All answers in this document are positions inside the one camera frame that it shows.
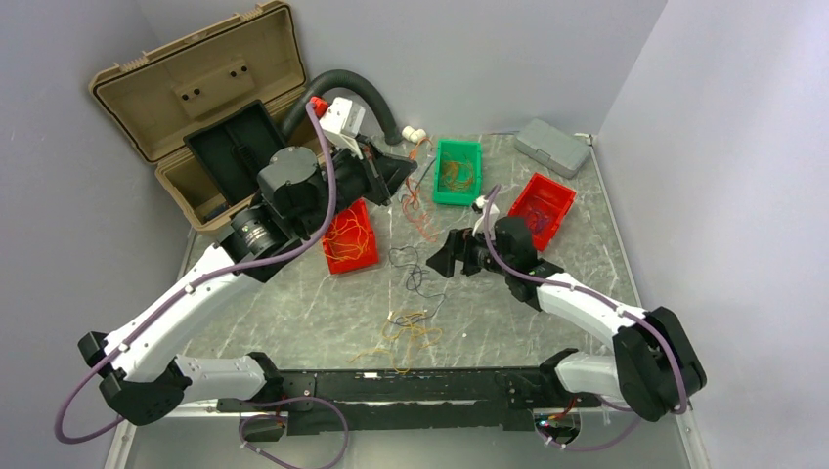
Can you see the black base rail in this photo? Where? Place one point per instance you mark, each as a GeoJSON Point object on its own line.
{"type": "Point", "coordinates": [429, 398]}

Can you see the right red plastic bin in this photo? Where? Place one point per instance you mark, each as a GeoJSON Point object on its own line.
{"type": "Point", "coordinates": [542, 205]}

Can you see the tan plastic toolbox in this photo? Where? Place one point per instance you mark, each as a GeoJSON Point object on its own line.
{"type": "Point", "coordinates": [200, 79]}

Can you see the green plastic bin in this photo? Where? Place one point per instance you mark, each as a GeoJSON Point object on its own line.
{"type": "Point", "coordinates": [458, 172]}

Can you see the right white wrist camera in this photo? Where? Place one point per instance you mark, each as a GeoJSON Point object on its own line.
{"type": "Point", "coordinates": [488, 215]}

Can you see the left red plastic bin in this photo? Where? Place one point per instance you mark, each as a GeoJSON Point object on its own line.
{"type": "Point", "coordinates": [350, 243]}

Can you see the red plastic bin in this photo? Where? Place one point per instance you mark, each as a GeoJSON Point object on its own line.
{"type": "Point", "coordinates": [542, 205]}
{"type": "Point", "coordinates": [350, 243]}

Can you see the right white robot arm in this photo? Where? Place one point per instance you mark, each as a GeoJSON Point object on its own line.
{"type": "Point", "coordinates": [651, 368]}

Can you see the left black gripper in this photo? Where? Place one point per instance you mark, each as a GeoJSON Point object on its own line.
{"type": "Point", "coordinates": [380, 171]}

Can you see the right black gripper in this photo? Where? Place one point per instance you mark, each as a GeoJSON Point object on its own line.
{"type": "Point", "coordinates": [459, 246]}

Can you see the white pipe fitting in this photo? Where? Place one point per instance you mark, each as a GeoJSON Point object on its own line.
{"type": "Point", "coordinates": [413, 135]}

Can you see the grey plastic case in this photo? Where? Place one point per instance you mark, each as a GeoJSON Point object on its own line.
{"type": "Point", "coordinates": [559, 152]}

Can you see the black toolbox tray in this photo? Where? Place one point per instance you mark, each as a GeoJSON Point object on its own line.
{"type": "Point", "coordinates": [234, 150]}

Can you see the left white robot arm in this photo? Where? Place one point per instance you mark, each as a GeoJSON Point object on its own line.
{"type": "Point", "coordinates": [144, 373]}

